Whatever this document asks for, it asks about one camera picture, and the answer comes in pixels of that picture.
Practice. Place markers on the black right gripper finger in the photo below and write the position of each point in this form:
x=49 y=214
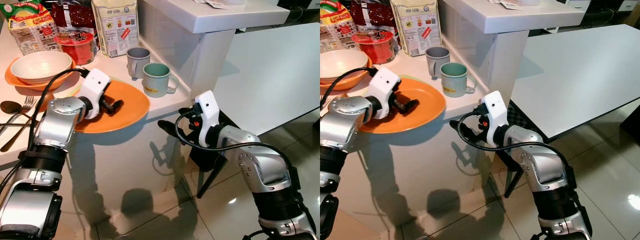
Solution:
x=460 y=126
x=181 y=140
x=169 y=126
x=471 y=139

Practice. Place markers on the orange plate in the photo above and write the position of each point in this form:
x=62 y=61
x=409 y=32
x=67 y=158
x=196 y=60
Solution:
x=131 y=102
x=427 y=102

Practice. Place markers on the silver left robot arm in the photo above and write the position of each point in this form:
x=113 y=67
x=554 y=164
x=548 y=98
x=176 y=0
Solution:
x=57 y=122
x=342 y=122

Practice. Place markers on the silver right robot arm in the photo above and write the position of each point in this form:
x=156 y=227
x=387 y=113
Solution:
x=262 y=167
x=547 y=167

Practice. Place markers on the black chair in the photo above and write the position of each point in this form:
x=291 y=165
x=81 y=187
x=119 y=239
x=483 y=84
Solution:
x=515 y=170
x=207 y=165

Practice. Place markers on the green mug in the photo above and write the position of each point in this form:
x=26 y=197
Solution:
x=156 y=82
x=454 y=82

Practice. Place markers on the grey mug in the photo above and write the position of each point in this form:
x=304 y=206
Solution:
x=434 y=61
x=135 y=62

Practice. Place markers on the red instant noodle cup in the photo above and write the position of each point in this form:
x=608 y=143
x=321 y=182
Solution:
x=75 y=49
x=374 y=48

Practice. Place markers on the white bowl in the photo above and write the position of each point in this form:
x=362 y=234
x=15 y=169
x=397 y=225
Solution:
x=342 y=66
x=40 y=67

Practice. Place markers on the metal fork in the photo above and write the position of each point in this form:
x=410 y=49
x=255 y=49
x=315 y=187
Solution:
x=29 y=103

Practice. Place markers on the white printed paper bag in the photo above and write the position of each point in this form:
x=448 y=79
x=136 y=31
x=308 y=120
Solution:
x=416 y=25
x=116 y=25

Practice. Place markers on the dark red snack packet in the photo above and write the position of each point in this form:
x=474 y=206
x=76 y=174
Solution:
x=75 y=15
x=372 y=14

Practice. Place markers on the metal spoon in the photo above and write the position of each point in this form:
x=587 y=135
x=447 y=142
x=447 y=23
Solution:
x=10 y=107

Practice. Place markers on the white dining table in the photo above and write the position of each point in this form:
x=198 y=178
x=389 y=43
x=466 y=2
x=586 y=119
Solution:
x=272 y=75
x=575 y=80

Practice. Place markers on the yellow green snack packet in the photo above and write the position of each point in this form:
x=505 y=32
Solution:
x=32 y=27
x=334 y=25

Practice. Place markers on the white raised counter shelf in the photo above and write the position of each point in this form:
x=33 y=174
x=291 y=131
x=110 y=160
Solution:
x=210 y=20
x=505 y=20

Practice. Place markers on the white paper slip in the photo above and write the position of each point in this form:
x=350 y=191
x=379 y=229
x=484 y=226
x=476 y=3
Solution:
x=509 y=4
x=215 y=4

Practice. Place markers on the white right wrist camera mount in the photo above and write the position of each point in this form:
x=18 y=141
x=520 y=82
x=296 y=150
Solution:
x=207 y=112
x=495 y=112

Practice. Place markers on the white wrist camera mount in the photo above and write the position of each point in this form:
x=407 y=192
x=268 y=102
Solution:
x=94 y=82
x=382 y=82
x=207 y=112
x=495 y=112

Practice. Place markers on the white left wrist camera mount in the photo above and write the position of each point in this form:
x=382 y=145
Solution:
x=382 y=82
x=94 y=82

